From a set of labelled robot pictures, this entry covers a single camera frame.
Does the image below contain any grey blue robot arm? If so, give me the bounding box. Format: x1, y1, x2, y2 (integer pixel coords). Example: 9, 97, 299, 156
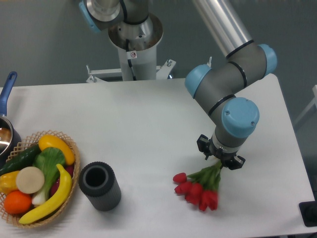
79, 0, 277, 170

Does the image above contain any woven wicker basket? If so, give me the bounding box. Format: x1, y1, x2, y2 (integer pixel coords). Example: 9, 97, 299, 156
0, 130, 80, 229

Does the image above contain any orange fruit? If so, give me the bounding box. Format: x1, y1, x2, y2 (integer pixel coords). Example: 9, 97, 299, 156
3, 190, 32, 215

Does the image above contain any yellow bell pepper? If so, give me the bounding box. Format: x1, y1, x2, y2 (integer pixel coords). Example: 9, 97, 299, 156
0, 171, 20, 194

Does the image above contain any yellow banana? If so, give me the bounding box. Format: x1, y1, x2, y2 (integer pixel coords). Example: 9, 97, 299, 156
19, 164, 72, 225

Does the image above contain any red tulip bouquet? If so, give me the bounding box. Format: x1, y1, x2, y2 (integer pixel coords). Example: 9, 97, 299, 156
172, 162, 222, 212

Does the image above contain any beige round radish slice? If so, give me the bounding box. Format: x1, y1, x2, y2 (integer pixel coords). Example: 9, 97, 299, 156
15, 167, 45, 194

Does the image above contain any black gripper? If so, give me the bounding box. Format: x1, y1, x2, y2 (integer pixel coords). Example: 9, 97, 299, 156
197, 134, 246, 170

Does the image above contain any dark grey ribbed vase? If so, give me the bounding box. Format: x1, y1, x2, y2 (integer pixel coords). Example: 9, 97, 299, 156
79, 162, 121, 211

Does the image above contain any green bok choy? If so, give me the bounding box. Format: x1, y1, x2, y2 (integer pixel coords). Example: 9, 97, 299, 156
32, 147, 65, 207

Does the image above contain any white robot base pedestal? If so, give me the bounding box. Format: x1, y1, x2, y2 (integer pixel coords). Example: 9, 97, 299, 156
86, 13, 176, 83

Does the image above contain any black base cable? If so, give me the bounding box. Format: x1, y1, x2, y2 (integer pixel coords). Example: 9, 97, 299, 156
125, 39, 137, 81

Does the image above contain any green cucumber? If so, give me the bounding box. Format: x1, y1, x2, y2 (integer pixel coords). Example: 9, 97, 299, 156
0, 144, 41, 176

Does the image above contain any red vegetable in basket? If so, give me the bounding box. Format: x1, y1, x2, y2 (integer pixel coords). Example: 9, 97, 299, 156
50, 165, 74, 197

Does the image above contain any black device at edge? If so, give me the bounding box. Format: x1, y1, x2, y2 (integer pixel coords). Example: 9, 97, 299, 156
299, 201, 317, 227

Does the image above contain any blue handled saucepan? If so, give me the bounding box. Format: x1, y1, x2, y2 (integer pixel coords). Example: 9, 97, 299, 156
0, 71, 21, 168

